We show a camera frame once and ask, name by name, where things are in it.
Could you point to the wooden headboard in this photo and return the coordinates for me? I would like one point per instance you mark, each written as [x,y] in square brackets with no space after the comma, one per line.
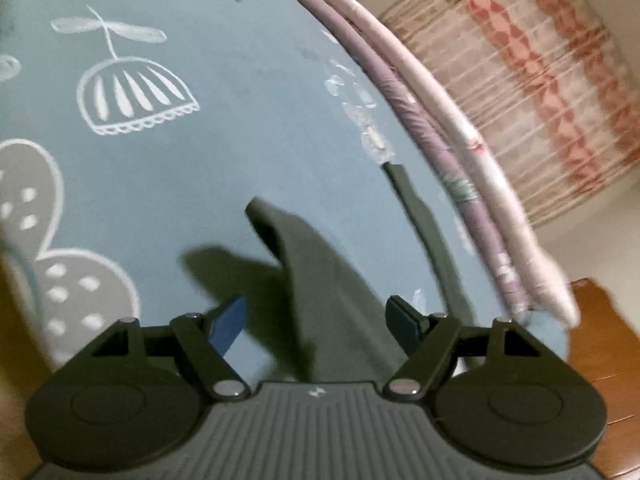
[610,335]

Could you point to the pink patterned curtain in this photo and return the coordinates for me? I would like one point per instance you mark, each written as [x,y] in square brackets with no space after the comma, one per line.
[525,60]

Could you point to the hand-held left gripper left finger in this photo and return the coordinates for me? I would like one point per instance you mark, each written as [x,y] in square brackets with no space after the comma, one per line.
[230,325]

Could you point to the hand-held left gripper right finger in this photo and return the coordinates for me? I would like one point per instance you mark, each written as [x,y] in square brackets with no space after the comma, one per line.
[402,321]

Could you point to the dark green long-sleeved top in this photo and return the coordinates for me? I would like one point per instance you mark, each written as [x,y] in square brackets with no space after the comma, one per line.
[325,285]

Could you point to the pink floral quilt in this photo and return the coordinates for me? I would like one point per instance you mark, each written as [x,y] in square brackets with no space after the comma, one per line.
[475,145]

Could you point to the purple floral quilt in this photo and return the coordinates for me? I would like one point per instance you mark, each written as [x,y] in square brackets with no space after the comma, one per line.
[430,145]

